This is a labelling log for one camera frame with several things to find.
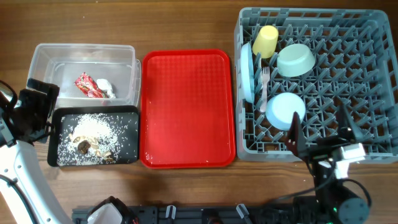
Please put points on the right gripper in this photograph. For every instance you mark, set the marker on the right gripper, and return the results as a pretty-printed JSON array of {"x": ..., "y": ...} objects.
[{"x": 325, "y": 146}]

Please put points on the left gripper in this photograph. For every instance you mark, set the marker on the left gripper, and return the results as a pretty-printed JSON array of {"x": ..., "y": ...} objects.
[{"x": 46, "y": 102}]

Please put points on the light blue small bowl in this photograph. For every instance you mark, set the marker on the light blue small bowl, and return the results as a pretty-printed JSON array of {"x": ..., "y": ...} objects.
[{"x": 281, "y": 108}]

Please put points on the red snack wrapper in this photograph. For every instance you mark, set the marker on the red snack wrapper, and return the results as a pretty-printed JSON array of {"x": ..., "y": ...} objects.
[{"x": 89, "y": 87}]

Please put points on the white tissue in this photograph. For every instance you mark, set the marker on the white tissue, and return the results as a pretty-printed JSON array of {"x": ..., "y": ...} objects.
[{"x": 106, "y": 87}]

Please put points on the green bowl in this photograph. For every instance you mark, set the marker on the green bowl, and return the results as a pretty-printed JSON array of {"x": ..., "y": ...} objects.
[{"x": 295, "y": 60}]

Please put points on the white plastic fork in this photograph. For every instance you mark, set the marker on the white plastic fork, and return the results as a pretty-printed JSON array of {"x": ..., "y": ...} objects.
[{"x": 265, "y": 79}]

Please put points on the light blue plate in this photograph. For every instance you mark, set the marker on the light blue plate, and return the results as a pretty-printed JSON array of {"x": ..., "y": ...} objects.
[{"x": 247, "y": 72}]

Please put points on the yellow plastic cup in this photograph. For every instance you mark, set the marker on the yellow plastic cup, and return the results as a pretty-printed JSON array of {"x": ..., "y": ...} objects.
[{"x": 266, "y": 41}]

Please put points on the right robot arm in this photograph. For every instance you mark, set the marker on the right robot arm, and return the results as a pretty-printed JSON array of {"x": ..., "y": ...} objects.
[{"x": 335, "y": 197}]

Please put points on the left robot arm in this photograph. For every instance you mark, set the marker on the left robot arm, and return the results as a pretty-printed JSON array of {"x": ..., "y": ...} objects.
[{"x": 23, "y": 184}]

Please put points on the grey dishwasher rack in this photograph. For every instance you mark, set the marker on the grey dishwasher rack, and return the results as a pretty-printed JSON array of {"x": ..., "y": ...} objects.
[{"x": 356, "y": 66}]

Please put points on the black tray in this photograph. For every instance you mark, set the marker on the black tray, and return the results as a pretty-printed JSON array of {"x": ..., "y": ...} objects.
[{"x": 53, "y": 137}]

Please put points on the clear plastic bin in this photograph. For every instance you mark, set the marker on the clear plastic bin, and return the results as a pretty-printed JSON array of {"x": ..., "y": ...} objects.
[{"x": 62, "y": 64}]

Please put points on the food scraps and rice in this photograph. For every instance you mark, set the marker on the food scraps and rice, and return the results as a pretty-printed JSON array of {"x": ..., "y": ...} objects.
[{"x": 90, "y": 140}]

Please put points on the red serving tray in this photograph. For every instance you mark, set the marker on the red serving tray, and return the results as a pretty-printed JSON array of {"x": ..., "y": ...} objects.
[{"x": 187, "y": 112}]

